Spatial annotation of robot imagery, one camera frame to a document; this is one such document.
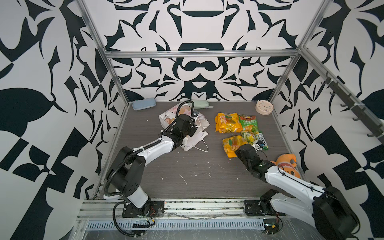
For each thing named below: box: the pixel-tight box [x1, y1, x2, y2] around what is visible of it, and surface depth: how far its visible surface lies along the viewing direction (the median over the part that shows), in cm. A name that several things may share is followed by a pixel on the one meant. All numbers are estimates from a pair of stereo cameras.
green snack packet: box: [238, 114, 261, 133], surface depth 107 cm
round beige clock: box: [255, 100, 274, 116], surface depth 117 cm
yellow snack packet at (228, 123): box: [215, 112, 243, 134], surface depth 104 cm
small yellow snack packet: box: [222, 135, 249, 158], surface depth 89 cm
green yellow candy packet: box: [241, 130, 269, 151], surface depth 100 cm
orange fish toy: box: [270, 153, 301, 179], surface depth 87 cm
